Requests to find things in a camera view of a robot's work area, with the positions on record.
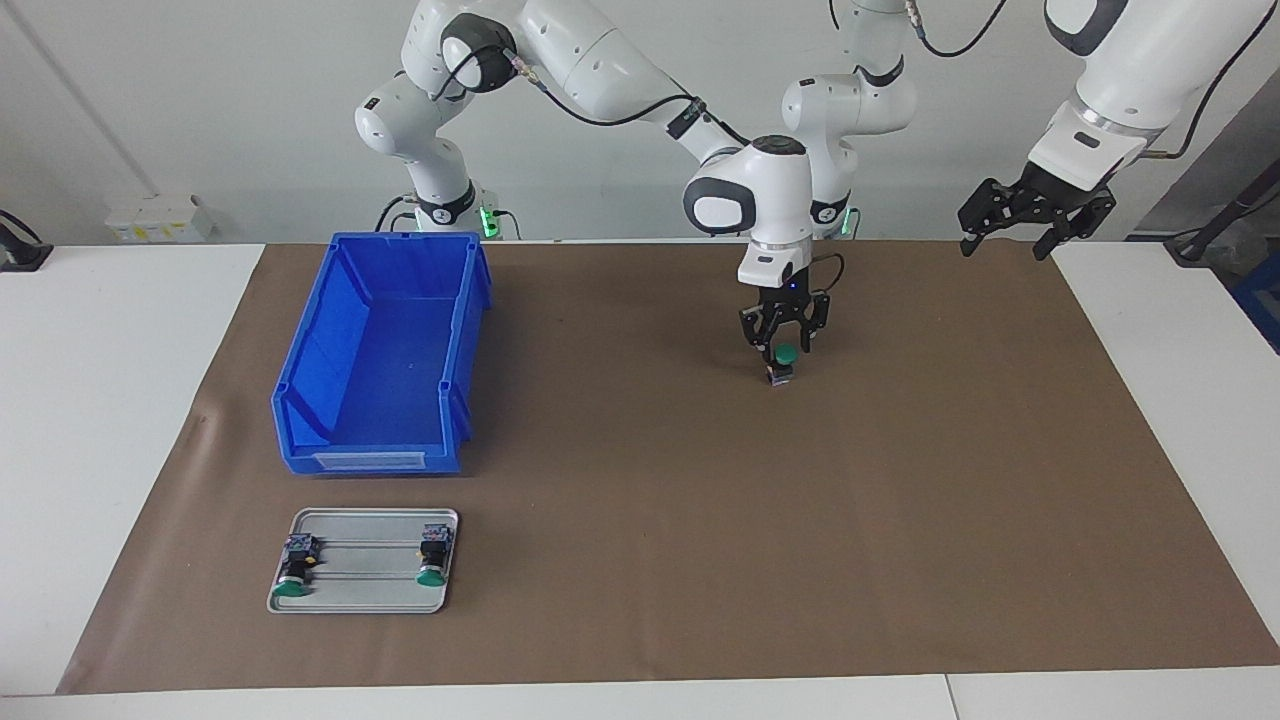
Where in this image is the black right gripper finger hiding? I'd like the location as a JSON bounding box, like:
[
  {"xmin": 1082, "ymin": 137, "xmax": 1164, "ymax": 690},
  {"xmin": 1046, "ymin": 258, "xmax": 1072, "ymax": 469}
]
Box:
[
  {"xmin": 799, "ymin": 291, "xmax": 832, "ymax": 354},
  {"xmin": 740, "ymin": 302, "xmax": 777, "ymax": 364}
]

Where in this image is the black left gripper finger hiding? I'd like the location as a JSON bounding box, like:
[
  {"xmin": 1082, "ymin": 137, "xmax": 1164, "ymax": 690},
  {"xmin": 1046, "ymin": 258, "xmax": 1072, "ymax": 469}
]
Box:
[
  {"xmin": 1032, "ymin": 190, "xmax": 1119, "ymax": 263},
  {"xmin": 957, "ymin": 177, "xmax": 1011, "ymax": 258}
]

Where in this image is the green push button white base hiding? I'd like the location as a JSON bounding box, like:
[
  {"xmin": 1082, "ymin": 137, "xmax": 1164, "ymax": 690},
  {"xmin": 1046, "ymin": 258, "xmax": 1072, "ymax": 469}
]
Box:
[{"xmin": 415, "ymin": 522, "xmax": 451, "ymax": 588}]

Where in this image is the green push button silver base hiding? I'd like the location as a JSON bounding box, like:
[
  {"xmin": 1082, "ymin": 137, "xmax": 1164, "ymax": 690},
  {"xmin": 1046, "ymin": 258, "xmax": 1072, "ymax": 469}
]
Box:
[{"xmin": 271, "ymin": 533, "xmax": 321, "ymax": 600}]

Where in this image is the black pole stand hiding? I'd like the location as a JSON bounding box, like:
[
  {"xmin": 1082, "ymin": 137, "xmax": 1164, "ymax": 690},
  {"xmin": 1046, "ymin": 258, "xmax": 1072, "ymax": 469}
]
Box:
[{"xmin": 1165, "ymin": 160, "xmax": 1280, "ymax": 267}]

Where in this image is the blue crate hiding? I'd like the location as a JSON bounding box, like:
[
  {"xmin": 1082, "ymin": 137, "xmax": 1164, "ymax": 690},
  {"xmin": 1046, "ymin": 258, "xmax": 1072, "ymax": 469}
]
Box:
[{"xmin": 1232, "ymin": 255, "xmax": 1280, "ymax": 356}]

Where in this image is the brown paper table mat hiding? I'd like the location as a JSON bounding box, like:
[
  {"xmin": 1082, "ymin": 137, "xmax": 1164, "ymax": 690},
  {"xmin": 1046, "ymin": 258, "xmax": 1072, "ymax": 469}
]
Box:
[{"xmin": 55, "ymin": 240, "xmax": 1280, "ymax": 696}]

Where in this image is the blue plastic storage bin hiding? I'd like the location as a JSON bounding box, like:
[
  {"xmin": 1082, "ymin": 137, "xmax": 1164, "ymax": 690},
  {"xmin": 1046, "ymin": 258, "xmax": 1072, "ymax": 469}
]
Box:
[{"xmin": 271, "ymin": 232, "xmax": 493, "ymax": 476}]

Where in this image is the silver metal tray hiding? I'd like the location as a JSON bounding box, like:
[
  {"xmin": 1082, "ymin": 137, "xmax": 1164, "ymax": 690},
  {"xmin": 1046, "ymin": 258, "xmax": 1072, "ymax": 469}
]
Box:
[{"xmin": 266, "ymin": 508, "xmax": 461, "ymax": 615}]

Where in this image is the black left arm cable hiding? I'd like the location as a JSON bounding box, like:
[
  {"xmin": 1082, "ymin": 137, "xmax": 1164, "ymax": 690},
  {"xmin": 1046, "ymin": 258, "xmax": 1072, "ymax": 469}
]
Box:
[{"xmin": 830, "ymin": 0, "xmax": 1280, "ymax": 159}]

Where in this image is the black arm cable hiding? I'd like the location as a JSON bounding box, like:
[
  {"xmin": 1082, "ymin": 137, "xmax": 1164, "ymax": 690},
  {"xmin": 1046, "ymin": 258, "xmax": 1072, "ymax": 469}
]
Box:
[
  {"xmin": 440, "ymin": 20, "xmax": 847, "ymax": 293},
  {"xmin": 830, "ymin": 0, "xmax": 1280, "ymax": 159}
]

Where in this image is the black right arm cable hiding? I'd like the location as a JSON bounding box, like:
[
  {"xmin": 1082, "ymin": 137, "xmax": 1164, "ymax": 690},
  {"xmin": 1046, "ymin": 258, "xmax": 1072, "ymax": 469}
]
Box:
[{"xmin": 440, "ymin": 20, "xmax": 847, "ymax": 293}]

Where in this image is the white wall junction box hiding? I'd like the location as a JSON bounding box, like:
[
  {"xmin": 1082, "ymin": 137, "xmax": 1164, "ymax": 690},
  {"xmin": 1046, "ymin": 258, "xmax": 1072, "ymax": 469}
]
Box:
[{"xmin": 105, "ymin": 194, "xmax": 217, "ymax": 244}]

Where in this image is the black clamp mount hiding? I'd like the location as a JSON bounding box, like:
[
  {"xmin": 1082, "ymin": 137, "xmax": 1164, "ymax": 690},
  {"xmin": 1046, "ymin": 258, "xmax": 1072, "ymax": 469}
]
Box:
[{"xmin": 0, "ymin": 210, "xmax": 54, "ymax": 273}]

